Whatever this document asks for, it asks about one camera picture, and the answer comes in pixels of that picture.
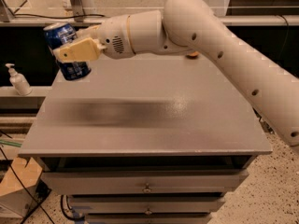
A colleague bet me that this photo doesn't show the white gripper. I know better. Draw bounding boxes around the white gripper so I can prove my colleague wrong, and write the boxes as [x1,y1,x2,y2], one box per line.
[53,15,135,63]

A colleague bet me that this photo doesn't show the blue pepsi can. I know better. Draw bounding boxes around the blue pepsi can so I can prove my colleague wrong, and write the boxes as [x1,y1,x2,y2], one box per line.
[43,22,91,81]

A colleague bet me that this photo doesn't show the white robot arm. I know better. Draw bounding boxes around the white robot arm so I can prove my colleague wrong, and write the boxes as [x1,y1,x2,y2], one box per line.
[53,0,299,151]

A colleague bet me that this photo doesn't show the white pump dispenser bottle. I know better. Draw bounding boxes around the white pump dispenser bottle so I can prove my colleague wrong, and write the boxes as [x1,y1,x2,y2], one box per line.
[6,63,32,96]

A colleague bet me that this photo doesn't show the orange fruit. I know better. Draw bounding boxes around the orange fruit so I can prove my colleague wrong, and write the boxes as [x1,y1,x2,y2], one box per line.
[186,51,200,59]

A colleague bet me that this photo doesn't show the grey drawer cabinet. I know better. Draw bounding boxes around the grey drawer cabinet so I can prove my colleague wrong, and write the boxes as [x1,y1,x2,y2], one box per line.
[21,54,271,224]

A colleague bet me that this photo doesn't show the cardboard box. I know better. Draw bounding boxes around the cardboard box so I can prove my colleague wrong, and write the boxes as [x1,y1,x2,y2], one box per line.
[0,158,42,218]

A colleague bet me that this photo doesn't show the grey metal rail frame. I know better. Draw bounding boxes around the grey metal rail frame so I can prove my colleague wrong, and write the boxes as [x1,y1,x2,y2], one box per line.
[1,0,299,26]

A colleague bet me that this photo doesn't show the black cable on shelf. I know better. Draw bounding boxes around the black cable on shelf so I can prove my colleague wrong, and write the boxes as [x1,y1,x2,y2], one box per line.
[12,13,106,21]

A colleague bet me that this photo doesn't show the black floor cable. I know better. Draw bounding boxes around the black floor cable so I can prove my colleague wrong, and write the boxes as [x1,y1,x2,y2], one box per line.
[0,147,57,224]

